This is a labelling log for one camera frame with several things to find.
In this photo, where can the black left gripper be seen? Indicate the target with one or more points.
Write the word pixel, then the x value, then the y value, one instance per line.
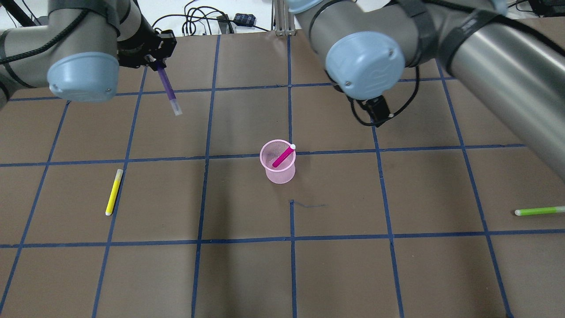
pixel 139 49

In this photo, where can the purple pen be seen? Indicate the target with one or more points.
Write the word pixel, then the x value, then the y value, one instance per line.
pixel 168 88

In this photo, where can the pink pen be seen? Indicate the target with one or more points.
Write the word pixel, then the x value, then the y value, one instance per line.
pixel 282 156

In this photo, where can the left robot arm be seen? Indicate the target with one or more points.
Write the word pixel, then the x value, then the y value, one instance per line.
pixel 79 53

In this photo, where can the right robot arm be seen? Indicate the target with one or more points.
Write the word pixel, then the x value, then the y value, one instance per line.
pixel 515 70

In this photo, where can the pink mesh cup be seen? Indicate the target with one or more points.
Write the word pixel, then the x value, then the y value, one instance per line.
pixel 269 152

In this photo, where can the black power adapter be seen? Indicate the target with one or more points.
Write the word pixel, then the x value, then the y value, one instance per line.
pixel 244 20

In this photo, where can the yellow pen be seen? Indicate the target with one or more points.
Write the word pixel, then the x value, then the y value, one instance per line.
pixel 114 192

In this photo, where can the green pen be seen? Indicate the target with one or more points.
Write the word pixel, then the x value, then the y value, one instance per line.
pixel 539 211

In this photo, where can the aluminium frame post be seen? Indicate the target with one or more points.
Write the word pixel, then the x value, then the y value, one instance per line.
pixel 283 21

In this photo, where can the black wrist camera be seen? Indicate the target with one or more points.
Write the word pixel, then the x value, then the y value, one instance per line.
pixel 377 109

